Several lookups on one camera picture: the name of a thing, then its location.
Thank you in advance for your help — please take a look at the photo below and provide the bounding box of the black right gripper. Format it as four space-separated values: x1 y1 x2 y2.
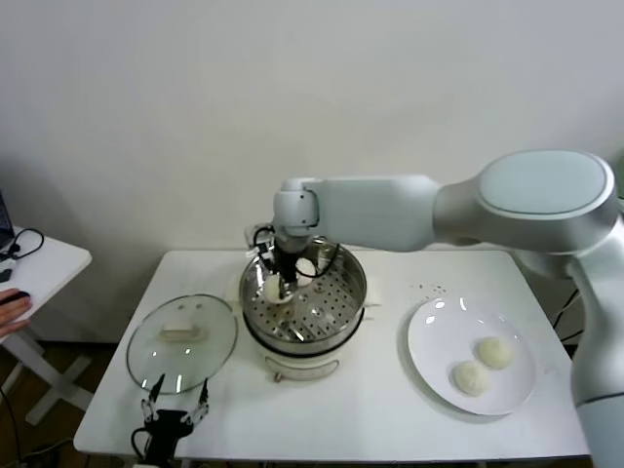
260 246 304 301

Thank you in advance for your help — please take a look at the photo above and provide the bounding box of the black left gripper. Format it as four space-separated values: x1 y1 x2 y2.
140 373 212 459

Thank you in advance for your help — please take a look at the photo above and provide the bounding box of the white steamed baozi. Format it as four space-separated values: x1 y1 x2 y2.
294 257 317 289
475 336 516 371
262 274 295 305
453 361 491 397

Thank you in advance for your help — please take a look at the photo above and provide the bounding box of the glass lid with white handle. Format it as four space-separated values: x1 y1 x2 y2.
126 293 240 396

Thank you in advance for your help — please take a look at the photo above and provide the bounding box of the perforated steel steamer basket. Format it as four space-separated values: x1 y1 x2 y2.
238 237 368 353

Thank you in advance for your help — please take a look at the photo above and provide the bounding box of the bare human hand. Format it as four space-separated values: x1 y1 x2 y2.
0 287 34 339

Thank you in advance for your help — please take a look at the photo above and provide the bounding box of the white electric cooker base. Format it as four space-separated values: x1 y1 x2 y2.
224 272 382 386

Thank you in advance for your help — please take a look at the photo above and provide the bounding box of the white round plate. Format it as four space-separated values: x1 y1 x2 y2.
407 296 536 416

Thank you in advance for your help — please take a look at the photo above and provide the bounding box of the white small table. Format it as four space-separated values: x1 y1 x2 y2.
0 225 94 426

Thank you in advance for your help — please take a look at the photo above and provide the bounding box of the dark laptop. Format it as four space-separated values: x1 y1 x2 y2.
0 189 16 251

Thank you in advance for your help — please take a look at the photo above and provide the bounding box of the black looped cable with plug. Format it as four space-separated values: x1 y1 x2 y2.
0 228 46 264

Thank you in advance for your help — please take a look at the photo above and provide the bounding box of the black power cable with adapter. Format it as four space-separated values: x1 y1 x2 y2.
553 287 581 362

